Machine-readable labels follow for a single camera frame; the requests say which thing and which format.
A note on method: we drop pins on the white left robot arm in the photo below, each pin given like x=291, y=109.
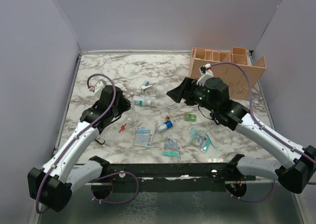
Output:
x=54, y=183

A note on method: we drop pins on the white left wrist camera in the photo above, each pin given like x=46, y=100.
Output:
x=98, y=87

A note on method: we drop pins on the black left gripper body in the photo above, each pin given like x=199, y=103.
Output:
x=123, y=105

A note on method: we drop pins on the white blue nail clipper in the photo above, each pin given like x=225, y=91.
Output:
x=146, y=85

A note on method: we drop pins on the clear plastic kit box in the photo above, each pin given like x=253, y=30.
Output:
x=123, y=129

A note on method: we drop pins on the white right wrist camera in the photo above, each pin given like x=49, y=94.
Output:
x=206, y=73

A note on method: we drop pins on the clear bandage packet teal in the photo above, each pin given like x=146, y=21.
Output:
x=203, y=140

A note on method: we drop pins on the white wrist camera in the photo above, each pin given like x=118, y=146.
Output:
x=206, y=73
x=98, y=87

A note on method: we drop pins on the peach plastic organizer basket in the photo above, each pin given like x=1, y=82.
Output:
x=231, y=75

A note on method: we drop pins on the green medicine box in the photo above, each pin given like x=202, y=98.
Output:
x=190, y=117

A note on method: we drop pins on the white bottle green label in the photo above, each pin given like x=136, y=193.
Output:
x=141, y=101

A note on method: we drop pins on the black mounting rail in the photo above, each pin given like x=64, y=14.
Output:
x=168, y=177

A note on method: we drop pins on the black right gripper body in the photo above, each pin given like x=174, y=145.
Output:
x=196, y=95

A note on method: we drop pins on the white blue gauze packet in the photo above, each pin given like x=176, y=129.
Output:
x=144, y=137

